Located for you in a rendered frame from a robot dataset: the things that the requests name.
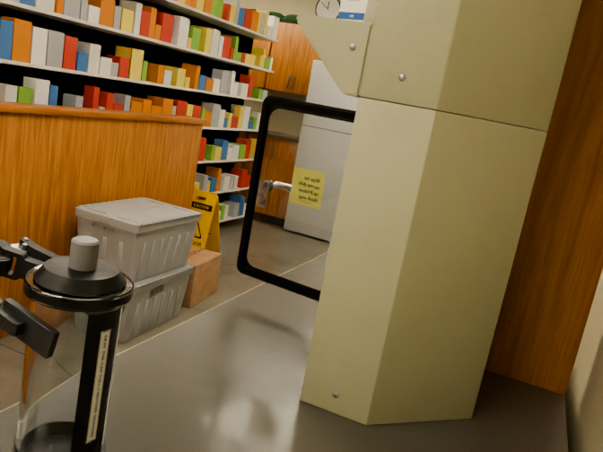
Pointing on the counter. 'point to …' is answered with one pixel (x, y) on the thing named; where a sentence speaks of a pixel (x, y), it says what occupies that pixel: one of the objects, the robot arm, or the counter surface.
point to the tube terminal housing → (433, 204)
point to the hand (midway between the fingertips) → (71, 319)
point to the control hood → (339, 48)
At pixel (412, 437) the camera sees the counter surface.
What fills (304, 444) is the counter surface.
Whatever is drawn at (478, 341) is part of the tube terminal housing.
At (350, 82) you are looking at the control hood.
